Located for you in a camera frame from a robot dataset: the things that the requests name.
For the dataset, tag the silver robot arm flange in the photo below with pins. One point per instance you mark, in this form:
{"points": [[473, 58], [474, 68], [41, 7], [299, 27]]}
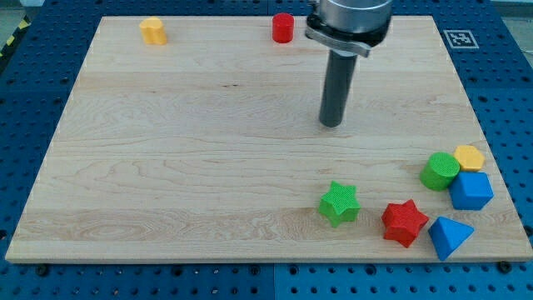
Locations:
{"points": [[350, 27]]}

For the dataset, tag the blue cube block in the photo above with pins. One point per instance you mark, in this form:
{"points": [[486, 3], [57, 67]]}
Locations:
{"points": [[470, 191]]}

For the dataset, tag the light wooden board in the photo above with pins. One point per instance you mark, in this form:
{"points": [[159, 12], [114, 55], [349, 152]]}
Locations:
{"points": [[209, 150]]}

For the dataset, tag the green star block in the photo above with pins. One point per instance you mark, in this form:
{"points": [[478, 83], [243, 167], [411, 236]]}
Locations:
{"points": [[339, 205]]}

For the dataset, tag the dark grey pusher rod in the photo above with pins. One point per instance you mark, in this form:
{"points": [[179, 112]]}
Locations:
{"points": [[339, 73]]}

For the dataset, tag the red cylinder block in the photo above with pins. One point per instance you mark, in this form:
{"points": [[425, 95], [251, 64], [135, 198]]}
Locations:
{"points": [[282, 27]]}

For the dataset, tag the red star block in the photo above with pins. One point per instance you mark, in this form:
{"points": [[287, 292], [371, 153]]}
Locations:
{"points": [[403, 222]]}

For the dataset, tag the yellow heart block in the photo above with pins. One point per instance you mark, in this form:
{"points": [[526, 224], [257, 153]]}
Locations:
{"points": [[153, 31]]}

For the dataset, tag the green cylinder block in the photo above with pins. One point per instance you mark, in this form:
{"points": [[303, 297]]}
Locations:
{"points": [[439, 172]]}

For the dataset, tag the blue triangle block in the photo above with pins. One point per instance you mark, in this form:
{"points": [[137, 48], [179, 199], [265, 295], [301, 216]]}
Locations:
{"points": [[447, 235]]}

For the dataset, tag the yellow hexagon block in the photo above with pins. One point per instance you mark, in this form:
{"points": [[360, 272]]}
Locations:
{"points": [[469, 158]]}

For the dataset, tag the white fiducial marker tag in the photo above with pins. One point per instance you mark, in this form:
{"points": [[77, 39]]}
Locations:
{"points": [[460, 39]]}

